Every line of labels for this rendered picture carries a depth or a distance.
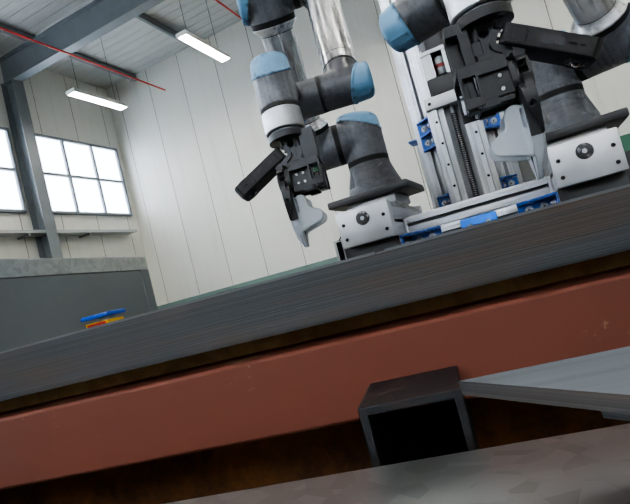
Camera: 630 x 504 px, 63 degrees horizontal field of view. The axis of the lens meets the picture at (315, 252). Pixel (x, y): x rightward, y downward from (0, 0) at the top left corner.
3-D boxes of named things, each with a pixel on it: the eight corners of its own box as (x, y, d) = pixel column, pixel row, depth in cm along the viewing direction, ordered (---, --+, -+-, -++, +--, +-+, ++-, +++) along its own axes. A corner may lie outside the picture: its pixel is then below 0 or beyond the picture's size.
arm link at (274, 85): (292, 63, 102) (282, 42, 93) (305, 115, 100) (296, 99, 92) (254, 75, 103) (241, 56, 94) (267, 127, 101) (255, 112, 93)
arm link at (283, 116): (256, 112, 93) (269, 126, 101) (261, 136, 93) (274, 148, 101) (295, 99, 92) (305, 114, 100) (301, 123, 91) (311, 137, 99)
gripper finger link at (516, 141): (501, 190, 63) (480, 118, 64) (551, 176, 62) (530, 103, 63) (504, 186, 60) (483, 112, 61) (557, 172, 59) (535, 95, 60)
